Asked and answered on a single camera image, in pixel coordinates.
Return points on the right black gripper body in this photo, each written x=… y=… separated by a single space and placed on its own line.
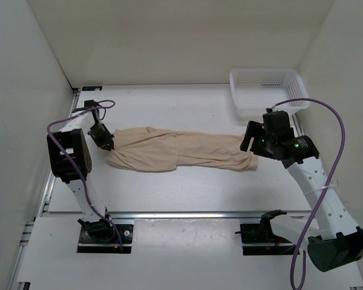
x=265 y=141

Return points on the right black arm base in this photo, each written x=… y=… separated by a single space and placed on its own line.
x=258 y=239

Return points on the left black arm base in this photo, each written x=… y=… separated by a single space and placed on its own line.
x=99 y=237

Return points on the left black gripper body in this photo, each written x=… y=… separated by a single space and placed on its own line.
x=100 y=135

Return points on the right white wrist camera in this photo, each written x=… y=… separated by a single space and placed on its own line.
x=270 y=110

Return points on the white plastic mesh basket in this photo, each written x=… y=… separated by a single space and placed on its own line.
x=255 y=89

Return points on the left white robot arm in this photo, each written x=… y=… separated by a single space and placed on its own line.
x=71 y=162

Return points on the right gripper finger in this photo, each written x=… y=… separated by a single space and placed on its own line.
x=254 y=131
x=259 y=150

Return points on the beige trousers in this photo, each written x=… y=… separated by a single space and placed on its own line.
x=147 y=149

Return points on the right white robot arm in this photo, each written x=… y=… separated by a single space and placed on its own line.
x=338 y=240

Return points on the aluminium front rail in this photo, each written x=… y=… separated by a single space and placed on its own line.
x=179 y=215

